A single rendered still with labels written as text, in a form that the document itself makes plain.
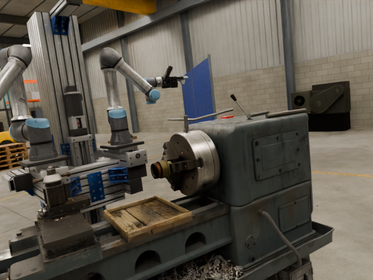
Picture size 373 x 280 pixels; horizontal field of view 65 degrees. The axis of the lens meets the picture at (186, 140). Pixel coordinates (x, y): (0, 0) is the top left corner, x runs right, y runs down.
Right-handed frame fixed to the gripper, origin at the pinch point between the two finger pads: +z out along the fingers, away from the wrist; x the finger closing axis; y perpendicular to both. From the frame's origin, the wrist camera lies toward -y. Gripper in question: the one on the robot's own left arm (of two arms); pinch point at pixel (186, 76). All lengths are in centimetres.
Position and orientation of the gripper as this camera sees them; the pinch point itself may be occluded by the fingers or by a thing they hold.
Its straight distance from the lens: 227.4
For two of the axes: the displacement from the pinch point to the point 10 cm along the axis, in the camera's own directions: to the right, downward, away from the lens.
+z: 9.4, -1.5, 3.0
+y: 0.7, 9.7, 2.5
